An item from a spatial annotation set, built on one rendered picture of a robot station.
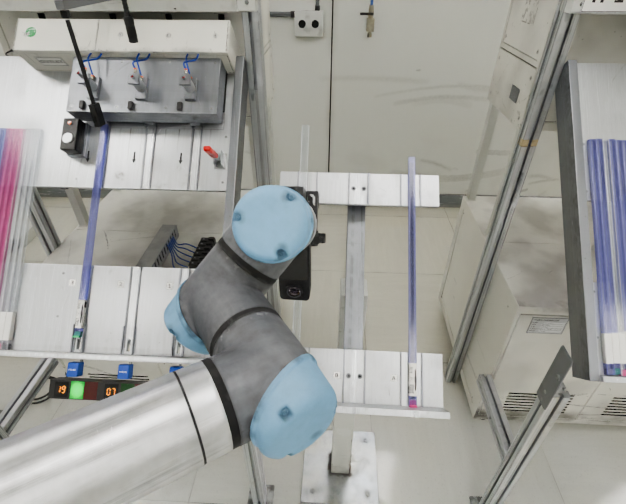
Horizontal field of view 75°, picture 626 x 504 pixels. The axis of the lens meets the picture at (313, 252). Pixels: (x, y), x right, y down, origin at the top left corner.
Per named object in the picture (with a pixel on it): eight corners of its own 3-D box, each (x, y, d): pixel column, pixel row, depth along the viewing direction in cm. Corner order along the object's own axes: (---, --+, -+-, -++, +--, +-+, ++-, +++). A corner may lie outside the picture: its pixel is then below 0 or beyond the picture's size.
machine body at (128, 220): (266, 418, 153) (252, 297, 117) (86, 410, 156) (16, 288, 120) (285, 300, 206) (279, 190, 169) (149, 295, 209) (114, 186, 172)
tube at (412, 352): (415, 406, 78) (417, 407, 76) (408, 406, 78) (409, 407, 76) (414, 159, 88) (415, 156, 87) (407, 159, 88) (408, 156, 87)
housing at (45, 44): (241, 88, 103) (227, 52, 89) (53, 85, 105) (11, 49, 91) (243, 59, 104) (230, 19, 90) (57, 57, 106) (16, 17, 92)
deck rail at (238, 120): (229, 361, 91) (222, 365, 85) (220, 361, 91) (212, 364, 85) (249, 71, 103) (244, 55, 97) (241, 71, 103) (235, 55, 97)
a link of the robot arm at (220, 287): (179, 374, 37) (255, 282, 36) (148, 301, 44) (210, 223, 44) (239, 388, 42) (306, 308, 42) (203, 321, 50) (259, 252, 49)
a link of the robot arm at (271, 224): (206, 233, 38) (263, 162, 38) (234, 232, 49) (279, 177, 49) (270, 287, 38) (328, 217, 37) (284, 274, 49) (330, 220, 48)
